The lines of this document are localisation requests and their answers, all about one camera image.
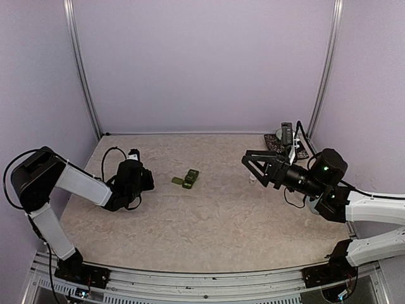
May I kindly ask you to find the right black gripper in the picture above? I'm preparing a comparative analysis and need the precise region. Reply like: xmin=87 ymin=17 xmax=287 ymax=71
xmin=242 ymin=149 xmax=326 ymax=200

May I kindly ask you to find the white pill bottle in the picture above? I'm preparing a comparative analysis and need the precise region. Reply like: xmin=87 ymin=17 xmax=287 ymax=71
xmin=249 ymin=174 xmax=257 ymax=185

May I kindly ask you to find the green pill organizer box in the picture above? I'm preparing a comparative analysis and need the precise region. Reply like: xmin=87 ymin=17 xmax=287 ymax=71
xmin=171 ymin=169 xmax=199 ymax=189

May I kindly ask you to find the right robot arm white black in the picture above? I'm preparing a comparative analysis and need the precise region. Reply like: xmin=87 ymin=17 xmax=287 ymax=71
xmin=242 ymin=148 xmax=404 ymax=281

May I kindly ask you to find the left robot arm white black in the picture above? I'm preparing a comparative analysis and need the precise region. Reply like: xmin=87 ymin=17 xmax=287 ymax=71
xmin=3 ymin=146 xmax=154 ymax=282

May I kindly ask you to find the black patterned tray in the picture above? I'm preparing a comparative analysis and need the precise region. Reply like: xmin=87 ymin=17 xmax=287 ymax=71
xmin=264 ymin=134 xmax=309 ymax=160

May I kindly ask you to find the pale green bowl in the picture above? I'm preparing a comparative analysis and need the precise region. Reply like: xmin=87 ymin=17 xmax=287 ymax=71
xmin=275 ymin=129 xmax=282 ymax=141

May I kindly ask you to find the light blue mug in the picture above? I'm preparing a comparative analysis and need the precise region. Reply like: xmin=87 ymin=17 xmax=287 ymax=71
xmin=304 ymin=196 xmax=320 ymax=215

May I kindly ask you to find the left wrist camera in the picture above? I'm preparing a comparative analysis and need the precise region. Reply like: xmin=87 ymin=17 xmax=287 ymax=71
xmin=127 ymin=148 xmax=140 ymax=161

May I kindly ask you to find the front aluminium rail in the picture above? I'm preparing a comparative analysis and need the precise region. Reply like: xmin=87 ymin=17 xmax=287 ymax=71
xmin=22 ymin=262 xmax=390 ymax=304

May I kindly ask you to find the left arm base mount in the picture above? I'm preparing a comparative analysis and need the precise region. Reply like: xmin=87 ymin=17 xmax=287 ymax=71
xmin=54 ymin=263 xmax=111 ymax=289

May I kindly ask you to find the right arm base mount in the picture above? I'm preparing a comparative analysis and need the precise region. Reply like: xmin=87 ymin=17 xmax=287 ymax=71
xmin=302 ymin=263 xmax=358 ymax=288

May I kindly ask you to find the left aluminium frame post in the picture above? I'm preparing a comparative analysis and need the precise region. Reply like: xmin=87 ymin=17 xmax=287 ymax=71
xmin=63 ymin=0 xmax=103 ymax=141

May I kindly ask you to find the aluminium frame post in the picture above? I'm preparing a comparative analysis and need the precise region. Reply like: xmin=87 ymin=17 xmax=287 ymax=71
xmin=63 ymin=0 xmax=103 ymax=141
xmin=307 ymin=0 xmax=344 ymax=139

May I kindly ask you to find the right aluminium frame post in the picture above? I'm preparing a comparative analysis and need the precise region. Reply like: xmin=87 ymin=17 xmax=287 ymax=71
xmin=307 ymin=0 xmax=344 ymax=139

